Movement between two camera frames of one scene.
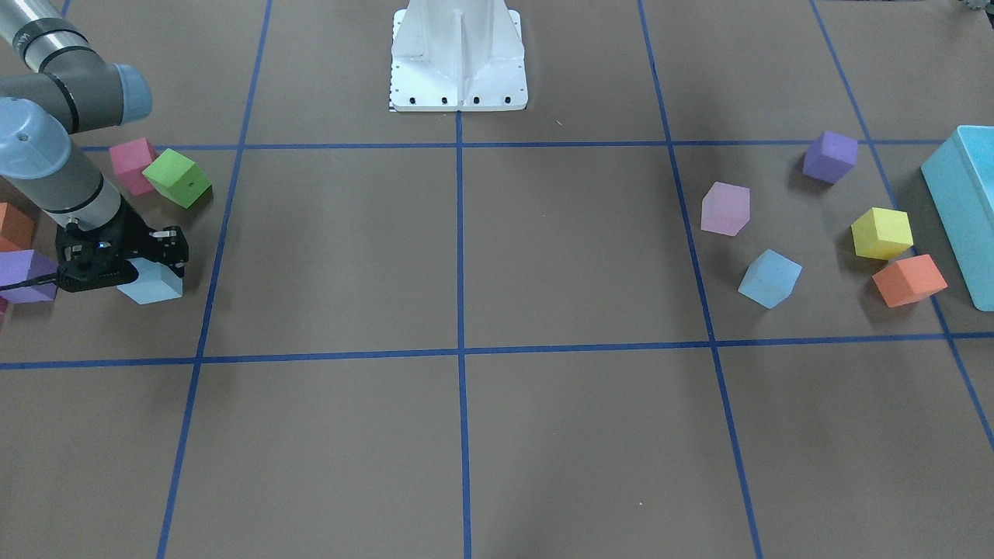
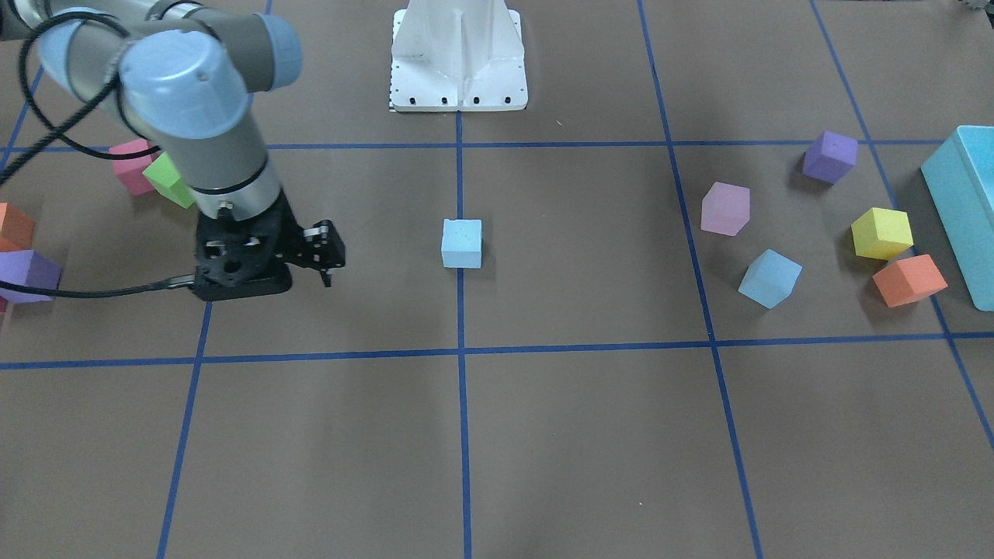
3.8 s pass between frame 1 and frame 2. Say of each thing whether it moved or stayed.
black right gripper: moved
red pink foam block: stayed
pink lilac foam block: stayed
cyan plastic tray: stayed
